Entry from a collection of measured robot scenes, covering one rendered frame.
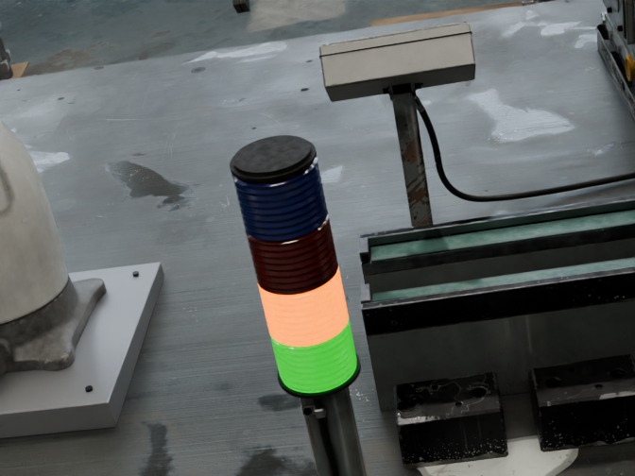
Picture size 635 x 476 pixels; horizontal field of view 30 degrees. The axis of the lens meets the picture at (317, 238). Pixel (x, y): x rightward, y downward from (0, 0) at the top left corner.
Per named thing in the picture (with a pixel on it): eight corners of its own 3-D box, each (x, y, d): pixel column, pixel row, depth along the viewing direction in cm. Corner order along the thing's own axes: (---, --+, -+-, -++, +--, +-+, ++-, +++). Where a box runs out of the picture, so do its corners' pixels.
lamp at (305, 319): (348, 296, 90) (338, 246, 88) (349, 342, 85) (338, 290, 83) (270, 306, 91) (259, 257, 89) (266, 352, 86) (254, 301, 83)
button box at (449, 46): (475, 80, 137) (469, 36, 138) (476, 64, 130) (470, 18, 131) (330, 103, 139) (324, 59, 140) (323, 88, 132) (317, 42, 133)
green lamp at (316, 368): (357, 343, 92) (348, 296, 90) (358, 391, 87) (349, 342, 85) (282, 353, 93) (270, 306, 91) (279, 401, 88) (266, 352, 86)
